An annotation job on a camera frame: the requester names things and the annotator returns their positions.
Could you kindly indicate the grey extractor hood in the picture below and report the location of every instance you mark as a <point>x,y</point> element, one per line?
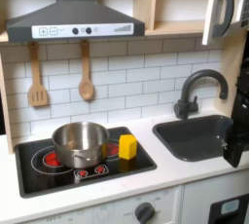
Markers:
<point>74,17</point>

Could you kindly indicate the yellow toy block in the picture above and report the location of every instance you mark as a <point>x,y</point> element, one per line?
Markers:
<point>127,147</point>

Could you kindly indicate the wooden spoon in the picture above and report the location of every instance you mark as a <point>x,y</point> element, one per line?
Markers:
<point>86,88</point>

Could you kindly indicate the dark grey tap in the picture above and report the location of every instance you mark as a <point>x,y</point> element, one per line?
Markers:
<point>202,74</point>

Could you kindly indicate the wooden microwave cabinet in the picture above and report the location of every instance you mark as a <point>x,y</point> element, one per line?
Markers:
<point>181,26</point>

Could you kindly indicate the steel pot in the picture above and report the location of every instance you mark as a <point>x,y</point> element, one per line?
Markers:
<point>81,146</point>

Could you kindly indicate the dark grey sink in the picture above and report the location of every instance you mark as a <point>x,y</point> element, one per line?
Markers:
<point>194,140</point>

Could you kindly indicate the black oven window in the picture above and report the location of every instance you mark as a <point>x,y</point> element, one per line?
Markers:
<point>215,213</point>

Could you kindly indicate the wooden slotted spatula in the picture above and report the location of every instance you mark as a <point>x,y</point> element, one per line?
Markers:
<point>37,94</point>

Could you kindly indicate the grey oven knob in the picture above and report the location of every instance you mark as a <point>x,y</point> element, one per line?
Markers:
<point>144,213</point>

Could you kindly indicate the black stove top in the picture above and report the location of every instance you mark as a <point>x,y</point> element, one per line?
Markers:
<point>129,166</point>

